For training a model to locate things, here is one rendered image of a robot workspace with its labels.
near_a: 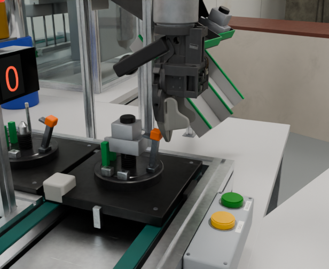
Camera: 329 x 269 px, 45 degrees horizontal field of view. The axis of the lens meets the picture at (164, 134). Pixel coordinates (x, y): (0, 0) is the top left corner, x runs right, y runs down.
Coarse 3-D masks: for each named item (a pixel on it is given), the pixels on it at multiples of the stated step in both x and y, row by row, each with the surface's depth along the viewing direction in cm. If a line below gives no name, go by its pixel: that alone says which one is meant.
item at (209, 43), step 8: (112, 0) 95; (120, 0) 94; (128, 0) 93; (136, 0) 92; (128, 8) 94; (136, 8) 92; (136, 16) 93; (200, 24) 99; (208, 32) 98; (208, 40) 91; (216, 40) 95; (208, 48) 94
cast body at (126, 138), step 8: (120, 120) 76; (128, 120) 75; (136, 120) 77; (112, 128) 76; (120, 128) 75; (128, 128) 75; (136, 128) 76; (112, 136) 77; (120, 136) 76; (128, 136) 75; (136, 136) 77; (112, 144) 77; (120, 144) 77; (128, 144) 76; (136, 144) 75; (144, 144) 78; (120, 152) 77; (128, 152) 76; (136, 152) 76
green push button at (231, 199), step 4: (228, 192) 74; (232, 192) 74; (224, 196) 72; (228, 196) 72; (232, 196) 72; (236, 196) 72; (240, 196) 72; (224, 200) 71; (228, 200) 71; (232, 200) 71; (236, 200) 71; (240, 200) 71; (224, 204) 71; (228, 204) 71; (232, 204) 71; (236, 204) 71; (240, 204) 71
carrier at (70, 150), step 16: (16, 144) 91; (32, 144) 89; (64, 144) 96; (80, 144) 96; (96, 144) 96; (16, 160) 83; (32, 160) 83; (48, 160) 86; (64, 160) 87; (80, 160) 88; (16, 176) 80; (32, 176) 80; (48, 176) 80; (32, 192) 76
